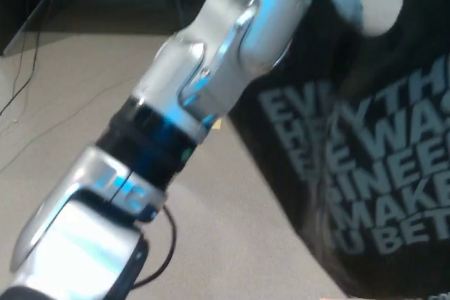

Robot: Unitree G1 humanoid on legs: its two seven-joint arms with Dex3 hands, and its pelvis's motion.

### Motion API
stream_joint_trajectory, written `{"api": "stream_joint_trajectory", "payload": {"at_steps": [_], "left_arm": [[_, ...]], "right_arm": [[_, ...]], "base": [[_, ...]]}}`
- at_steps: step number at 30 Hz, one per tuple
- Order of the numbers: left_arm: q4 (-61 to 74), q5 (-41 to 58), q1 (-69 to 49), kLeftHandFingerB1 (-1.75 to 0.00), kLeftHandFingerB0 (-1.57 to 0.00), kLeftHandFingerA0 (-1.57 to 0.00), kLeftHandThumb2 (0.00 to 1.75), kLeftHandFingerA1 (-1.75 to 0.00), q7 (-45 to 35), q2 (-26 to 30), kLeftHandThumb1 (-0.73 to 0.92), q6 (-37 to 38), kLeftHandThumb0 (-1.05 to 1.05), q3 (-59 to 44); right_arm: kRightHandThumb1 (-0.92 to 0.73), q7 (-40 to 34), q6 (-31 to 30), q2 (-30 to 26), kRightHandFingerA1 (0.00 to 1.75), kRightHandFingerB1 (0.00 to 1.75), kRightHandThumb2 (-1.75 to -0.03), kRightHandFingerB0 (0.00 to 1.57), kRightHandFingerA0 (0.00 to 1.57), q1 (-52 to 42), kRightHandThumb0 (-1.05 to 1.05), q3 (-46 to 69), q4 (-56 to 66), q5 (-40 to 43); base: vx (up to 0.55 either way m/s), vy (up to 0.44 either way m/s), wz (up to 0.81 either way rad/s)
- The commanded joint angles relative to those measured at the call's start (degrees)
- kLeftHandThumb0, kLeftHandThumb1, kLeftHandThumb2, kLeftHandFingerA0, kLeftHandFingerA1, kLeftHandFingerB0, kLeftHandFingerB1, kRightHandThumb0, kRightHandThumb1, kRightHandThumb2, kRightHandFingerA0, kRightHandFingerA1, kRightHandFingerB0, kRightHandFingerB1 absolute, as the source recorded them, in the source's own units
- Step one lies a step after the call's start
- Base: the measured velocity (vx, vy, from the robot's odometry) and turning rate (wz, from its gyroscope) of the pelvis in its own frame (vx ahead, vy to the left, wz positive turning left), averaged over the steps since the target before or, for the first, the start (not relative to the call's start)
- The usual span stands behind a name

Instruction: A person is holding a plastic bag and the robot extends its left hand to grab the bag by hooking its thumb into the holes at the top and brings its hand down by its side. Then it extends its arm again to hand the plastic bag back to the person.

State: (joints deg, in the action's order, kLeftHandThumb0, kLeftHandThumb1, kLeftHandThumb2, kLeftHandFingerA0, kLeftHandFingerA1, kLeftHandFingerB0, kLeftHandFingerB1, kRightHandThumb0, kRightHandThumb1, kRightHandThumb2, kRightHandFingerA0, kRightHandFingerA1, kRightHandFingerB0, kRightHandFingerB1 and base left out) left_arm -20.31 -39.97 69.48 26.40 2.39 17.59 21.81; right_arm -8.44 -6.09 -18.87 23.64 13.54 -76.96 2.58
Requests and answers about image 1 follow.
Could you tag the black plastic bag white text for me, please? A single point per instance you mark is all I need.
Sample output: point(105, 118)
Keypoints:
point(351, 173)

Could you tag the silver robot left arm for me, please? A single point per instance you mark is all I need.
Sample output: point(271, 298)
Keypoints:
point(211, 50)

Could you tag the yellow paper sheet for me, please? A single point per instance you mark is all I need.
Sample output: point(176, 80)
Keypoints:
point(217, 124)

